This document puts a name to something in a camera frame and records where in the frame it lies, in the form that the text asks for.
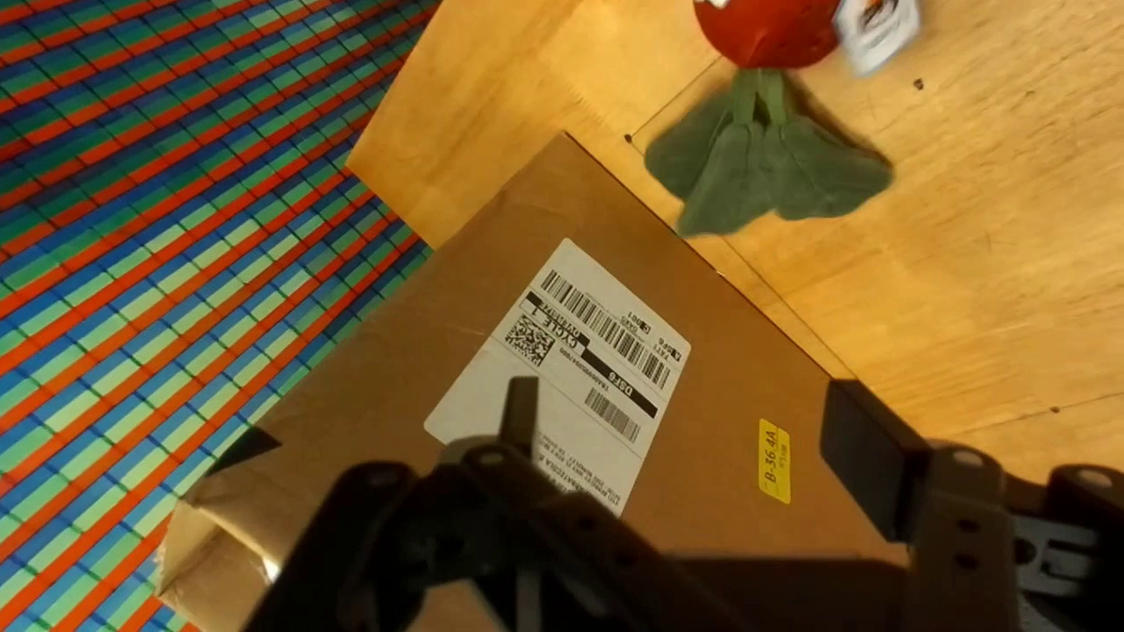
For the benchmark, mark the open cardboard box with label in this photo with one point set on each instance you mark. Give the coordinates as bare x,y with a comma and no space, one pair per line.
661,390

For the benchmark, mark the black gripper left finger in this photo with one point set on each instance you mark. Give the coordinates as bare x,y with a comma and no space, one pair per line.
522,417

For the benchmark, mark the red plush radish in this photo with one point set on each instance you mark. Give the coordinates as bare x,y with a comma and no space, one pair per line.
754,150

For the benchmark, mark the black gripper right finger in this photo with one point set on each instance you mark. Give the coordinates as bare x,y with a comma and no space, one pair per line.
875,453

